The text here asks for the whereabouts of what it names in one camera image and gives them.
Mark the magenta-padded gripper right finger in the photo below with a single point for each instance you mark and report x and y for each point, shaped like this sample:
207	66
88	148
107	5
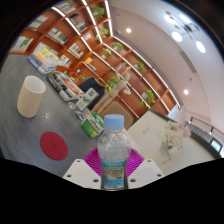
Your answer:
146	171

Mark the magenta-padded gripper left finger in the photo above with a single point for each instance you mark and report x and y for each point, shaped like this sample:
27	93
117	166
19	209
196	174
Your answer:
80	173

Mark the clear blue-capped water bottle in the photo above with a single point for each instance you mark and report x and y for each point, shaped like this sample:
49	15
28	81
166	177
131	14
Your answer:
114	156

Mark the flat round red coaster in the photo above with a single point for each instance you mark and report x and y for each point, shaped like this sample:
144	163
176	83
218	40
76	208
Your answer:
54	145

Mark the pink white flower bouquet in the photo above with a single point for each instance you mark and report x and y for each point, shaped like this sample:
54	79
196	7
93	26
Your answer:
173	135

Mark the white green tissue box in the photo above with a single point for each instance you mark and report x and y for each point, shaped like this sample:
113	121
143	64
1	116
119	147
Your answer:
97	121

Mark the small colourful badge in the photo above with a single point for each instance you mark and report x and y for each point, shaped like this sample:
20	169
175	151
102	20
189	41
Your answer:
72	105
80	115

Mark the beige upholstered chair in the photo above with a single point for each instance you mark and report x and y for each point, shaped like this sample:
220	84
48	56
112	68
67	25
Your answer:
115	109

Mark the dark framed interior window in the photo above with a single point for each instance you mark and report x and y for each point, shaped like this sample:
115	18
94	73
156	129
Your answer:
216	146

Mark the tall white green carton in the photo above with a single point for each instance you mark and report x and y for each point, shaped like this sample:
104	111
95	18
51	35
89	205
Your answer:
87	99

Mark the dark magazine stack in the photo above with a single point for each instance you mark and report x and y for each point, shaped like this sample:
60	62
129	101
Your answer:
65	86

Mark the recessed ceiling spotlight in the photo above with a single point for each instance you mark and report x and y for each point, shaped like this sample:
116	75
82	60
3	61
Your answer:
128	30
185	91

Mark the cream plastic cup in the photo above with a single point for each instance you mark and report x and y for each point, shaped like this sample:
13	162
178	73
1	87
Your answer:
30	98

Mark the wooden artist mannequin figure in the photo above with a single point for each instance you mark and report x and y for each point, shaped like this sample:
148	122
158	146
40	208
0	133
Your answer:
122	83

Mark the ceiling air vent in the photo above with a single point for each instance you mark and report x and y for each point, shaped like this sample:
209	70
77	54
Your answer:
188	62

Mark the colourful book stack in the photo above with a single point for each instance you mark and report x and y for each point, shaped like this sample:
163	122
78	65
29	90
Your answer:
48	58

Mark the multi-bulb ceiling lamp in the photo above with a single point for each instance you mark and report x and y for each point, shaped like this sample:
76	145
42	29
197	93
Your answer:
176	36

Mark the white wall switch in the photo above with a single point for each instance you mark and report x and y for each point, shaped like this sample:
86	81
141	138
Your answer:
147	130

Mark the black track light rail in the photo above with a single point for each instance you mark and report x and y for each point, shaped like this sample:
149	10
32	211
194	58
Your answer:
205	126

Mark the wooden wall shelf unit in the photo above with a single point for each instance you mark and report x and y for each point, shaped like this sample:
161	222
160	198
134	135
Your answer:
133	80

